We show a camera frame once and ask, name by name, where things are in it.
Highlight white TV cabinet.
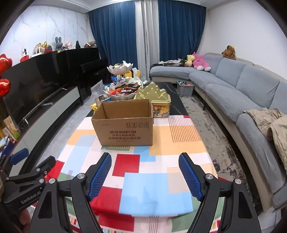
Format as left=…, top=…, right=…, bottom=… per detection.
left=10, top=87, right=82, bottom=176

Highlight yellow bear toy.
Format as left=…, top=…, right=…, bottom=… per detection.
left=90, top=103, right=98, bottom=113

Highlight black television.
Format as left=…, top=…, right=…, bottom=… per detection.
left=4, top=52, right=68, bottom=124

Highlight colourful patterned tablecloth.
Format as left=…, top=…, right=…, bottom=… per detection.
left=46, top=115, right=216, bottom=232

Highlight clear jar of nuts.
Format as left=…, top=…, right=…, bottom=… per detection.
left=95, top=94, right=111, bottom=107

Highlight brown cardboard box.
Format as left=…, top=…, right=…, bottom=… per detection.
left=91, top=99, right=153, bottom=146

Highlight beige blanket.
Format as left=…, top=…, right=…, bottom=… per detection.
left=244, top=108, right=287, bottom=170

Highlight red heart balloon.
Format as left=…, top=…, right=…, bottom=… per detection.
left=0, top=53, right=13, bottom=98

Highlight tiered white snack bowl stand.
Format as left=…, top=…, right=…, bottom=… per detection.
left=104, top=61, right=146, bottom=101

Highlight grey bunny plush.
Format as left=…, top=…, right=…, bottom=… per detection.
left=55, top=37, right=63, bottom=51

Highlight grey sectional sofa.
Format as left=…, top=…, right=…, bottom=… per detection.
left=149, top=53, right=286, bottom=210

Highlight gold mountain lid tin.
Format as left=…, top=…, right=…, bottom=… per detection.
left=134, top=82, right=171, bottom=118

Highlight grey storage bin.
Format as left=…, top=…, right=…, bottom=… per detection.
left=177, top=81, right=195, bottom=97

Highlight pink plush toy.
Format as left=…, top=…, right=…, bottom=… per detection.
left=193, top=52, right=211, bottom=72

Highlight brown teddy bear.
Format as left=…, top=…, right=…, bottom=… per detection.
left=222, top=45, right=236, bottom=60

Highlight yellow plush toy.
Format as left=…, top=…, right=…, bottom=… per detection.
left=185, top=54, right=196, bottom=67

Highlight blue curtains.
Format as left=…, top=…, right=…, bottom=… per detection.
left=88, top=1, right=206, bottom=67

